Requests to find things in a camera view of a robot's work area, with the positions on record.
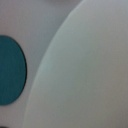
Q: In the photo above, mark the pink toy kitchen counter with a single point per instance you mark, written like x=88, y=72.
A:
x=32, y=23

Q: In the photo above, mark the dark round stove burner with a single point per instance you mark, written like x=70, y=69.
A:
x=13, y=70

